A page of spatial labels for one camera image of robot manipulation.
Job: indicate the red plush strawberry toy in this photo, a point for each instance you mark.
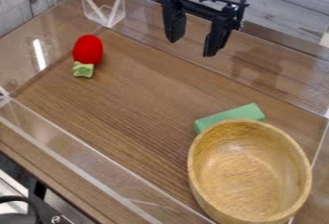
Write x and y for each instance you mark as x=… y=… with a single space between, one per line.
x=88 y=54

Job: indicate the clear acrylic corner bracket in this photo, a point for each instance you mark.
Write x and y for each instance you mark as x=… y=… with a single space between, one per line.
x=105 y=15

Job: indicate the clear acrylic front wall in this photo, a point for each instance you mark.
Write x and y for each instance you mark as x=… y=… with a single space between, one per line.
x=100 y=185

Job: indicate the wooden oval bowl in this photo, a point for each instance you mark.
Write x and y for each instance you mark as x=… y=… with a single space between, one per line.
x=249 y=173

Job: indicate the black metal table frame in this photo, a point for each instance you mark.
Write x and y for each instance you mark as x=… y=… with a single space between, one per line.
x=55 y=211

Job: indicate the green sponge block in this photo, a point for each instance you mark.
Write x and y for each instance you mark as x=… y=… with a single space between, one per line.
x=248 y=111

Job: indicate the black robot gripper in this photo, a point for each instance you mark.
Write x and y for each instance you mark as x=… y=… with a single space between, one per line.
x=228 y=13

